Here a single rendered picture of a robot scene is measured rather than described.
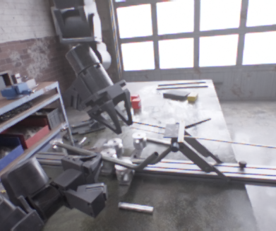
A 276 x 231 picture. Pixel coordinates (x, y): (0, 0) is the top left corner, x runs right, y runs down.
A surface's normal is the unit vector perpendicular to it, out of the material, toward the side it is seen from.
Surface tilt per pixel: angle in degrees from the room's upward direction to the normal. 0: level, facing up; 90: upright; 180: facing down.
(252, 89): 90
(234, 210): 0
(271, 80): 90
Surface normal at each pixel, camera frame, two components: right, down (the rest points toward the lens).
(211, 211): -0.10, -0.91
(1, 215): 0.78, -0.30
